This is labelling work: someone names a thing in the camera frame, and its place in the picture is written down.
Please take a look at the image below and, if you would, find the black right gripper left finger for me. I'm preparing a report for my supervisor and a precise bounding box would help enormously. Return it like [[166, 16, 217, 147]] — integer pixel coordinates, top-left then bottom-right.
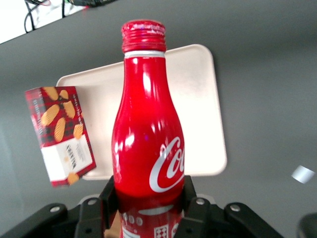
[[0, 175, 120, 238]]

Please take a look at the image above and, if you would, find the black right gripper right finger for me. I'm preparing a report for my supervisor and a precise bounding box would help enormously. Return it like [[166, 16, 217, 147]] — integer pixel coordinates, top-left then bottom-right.
[[177, 175, 285, 238]]

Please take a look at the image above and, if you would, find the red coca-cola aluminium bottle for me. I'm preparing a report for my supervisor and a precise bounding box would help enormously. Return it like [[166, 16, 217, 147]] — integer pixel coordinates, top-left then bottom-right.
[[111, 19, 187, 238]]

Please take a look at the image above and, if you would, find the cream rectangular tray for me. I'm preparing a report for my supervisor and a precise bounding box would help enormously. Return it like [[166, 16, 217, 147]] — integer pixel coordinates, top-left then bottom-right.
[[55, 44, 228, 181]]

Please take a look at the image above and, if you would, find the red plaid cookie box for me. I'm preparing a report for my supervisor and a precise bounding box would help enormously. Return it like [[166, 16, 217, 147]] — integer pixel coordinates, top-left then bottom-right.
[[24, 86, 97, 188]]

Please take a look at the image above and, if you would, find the silver tape piece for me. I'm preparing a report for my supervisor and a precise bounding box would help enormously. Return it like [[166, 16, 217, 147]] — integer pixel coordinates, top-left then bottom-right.
[[291, 165, 316, 184]]

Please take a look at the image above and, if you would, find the black cable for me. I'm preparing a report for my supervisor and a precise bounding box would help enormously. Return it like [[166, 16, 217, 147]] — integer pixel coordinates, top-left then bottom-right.
[[23, 0, 66, 33]]

